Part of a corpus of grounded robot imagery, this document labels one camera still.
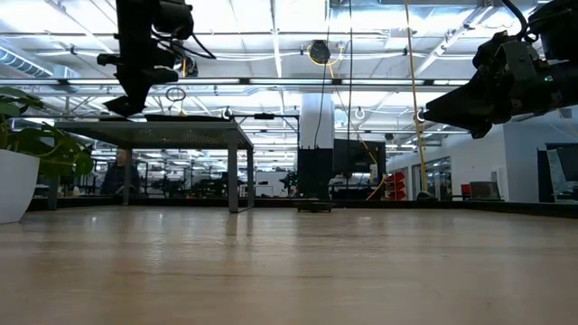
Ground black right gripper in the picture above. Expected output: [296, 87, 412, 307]
[422, 32, 578, 141]

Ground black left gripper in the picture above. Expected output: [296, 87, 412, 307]
[96, 0, 181, 119]

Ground grey mesh chair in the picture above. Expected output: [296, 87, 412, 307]
[468, 180, 501, 202]

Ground person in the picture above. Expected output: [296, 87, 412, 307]
[99, 147, 142, 199]

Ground red storage bins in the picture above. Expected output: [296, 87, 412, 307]
[386, 170, 408, 202]

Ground black monitor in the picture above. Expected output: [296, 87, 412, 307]
[332, 138, 387, 173]

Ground green plant in white pot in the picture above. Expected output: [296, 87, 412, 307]
[0, 85, 95, 226]

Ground white building column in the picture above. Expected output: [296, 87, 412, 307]
[299, 92, 336, 150]

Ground black cabinet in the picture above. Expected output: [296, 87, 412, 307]
[296, 147, 335, 200]

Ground yellow hanging cable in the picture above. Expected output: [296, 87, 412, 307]
[403, 0, 434, 200]

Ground black ceiling cable reel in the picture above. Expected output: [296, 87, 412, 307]
[180, 53, 200, 79]
[308, 39, 332, 65]

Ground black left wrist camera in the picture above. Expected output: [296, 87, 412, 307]
[152, 0, 196, 42]

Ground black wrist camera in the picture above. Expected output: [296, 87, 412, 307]
[527, 0, 578, 62]
[152, 0, 196, 42]

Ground dark wall display panel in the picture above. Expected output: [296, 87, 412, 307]
[536, 142, 578, 203]

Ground black aluminium table frame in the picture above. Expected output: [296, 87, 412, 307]
[26, 196, 578, 219]

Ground silver ceiling air duct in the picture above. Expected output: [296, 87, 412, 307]
[0, 44, 80, 80]

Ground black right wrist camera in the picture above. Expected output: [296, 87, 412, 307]
[527, 0, 578, 62]

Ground black hanging cable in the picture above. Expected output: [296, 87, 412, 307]
[346, 0, 355, 142]

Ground background black rig frame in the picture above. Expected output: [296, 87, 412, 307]
[228, 111, 302, 200]

